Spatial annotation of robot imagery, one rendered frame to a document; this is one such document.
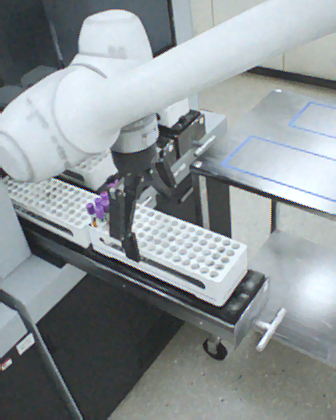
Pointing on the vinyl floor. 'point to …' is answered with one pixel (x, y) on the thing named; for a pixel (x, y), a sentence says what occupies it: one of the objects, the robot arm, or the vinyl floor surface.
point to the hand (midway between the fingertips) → (149, 232)
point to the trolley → (324, 202)
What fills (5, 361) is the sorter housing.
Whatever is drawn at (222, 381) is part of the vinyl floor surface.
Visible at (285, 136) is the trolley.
